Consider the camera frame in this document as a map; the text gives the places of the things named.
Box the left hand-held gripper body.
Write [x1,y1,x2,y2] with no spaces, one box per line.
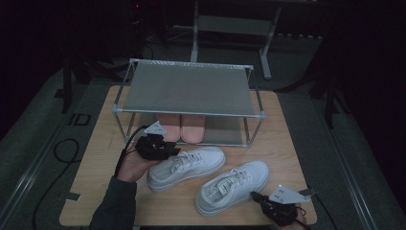
[134,120,173,162]

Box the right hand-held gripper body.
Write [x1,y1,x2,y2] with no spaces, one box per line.
[261,184,311,228]

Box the pink slipper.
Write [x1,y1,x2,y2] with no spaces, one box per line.
[180,114,206,144]
[158,114,182,143]

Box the white sneaker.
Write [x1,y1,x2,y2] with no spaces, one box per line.
[147,146,227,194]
[194,160,270,218]

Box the grey metal shoe rack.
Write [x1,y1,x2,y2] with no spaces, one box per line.
[112,57,266,148]

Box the person's right hand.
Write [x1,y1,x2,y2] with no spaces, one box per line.
[277,213,308,230]

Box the person's left hand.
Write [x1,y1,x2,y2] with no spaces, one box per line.
[115,148,161,184]

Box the dark stand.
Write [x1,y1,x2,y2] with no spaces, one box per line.
[61,56,94,114]
[307,28,350,130]

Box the grey metal stand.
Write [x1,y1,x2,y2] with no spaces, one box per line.
[191,0,282,81]

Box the thick black gripper cable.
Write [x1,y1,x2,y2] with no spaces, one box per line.
[113,125,149,178]

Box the thin black cable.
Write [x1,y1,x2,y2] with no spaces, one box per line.
[313,194,340,230]

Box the metal floor rail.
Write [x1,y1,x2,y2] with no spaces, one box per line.
[0,118,70,224]
[320,103,382,230]

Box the black floor cable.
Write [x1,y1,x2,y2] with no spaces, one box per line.
[32,137,81,230]

